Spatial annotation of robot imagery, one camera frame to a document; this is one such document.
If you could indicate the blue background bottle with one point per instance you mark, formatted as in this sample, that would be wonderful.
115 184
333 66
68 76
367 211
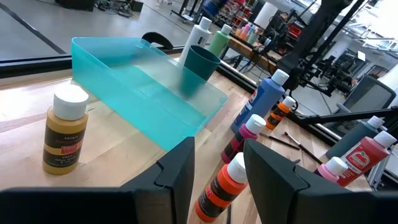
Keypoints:
251 31

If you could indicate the large blue paint bottle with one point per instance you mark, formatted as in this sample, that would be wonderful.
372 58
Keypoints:
258 102

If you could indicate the large red paint bottle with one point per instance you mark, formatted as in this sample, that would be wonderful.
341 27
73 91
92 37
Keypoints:
360 160

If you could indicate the large dark green paint bottle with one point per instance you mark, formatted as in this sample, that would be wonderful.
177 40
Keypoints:
351 138

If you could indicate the small pink paint bottle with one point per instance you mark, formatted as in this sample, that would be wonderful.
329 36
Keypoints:
329 172

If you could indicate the orange background bottle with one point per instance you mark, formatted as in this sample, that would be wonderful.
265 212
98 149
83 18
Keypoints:
238 32

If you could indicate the small ochre paint bottle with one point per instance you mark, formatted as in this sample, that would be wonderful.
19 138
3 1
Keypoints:
65 140

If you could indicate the teal translucent plastic bin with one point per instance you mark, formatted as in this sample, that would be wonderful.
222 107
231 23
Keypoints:
140 102

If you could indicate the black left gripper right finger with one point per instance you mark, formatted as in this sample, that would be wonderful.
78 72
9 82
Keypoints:
311 202

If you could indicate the pale green background bottle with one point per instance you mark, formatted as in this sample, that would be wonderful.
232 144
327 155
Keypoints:
254 39

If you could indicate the wooden workbench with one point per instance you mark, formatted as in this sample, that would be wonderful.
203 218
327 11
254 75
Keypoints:
245 49

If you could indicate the dark green plastic cup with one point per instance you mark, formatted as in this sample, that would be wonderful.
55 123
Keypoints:
202 63

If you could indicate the black paintbrush silver ferrule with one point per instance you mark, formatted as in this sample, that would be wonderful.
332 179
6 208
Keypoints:
280 141
230 214
308 152

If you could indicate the small orange paint bottle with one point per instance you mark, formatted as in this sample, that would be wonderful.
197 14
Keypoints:
219 193
278 113

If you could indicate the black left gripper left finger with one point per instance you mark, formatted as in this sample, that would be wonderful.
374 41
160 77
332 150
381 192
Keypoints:
93 205

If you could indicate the pink background bottle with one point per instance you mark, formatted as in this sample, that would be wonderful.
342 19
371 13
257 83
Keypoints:
245 31

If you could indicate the large white paint bottle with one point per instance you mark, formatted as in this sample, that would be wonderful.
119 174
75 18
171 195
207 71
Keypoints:
196 37

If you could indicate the grey mesh office chair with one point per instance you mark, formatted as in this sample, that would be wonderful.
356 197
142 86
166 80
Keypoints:
367 93

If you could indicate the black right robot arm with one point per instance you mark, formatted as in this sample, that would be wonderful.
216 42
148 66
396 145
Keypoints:
321 18

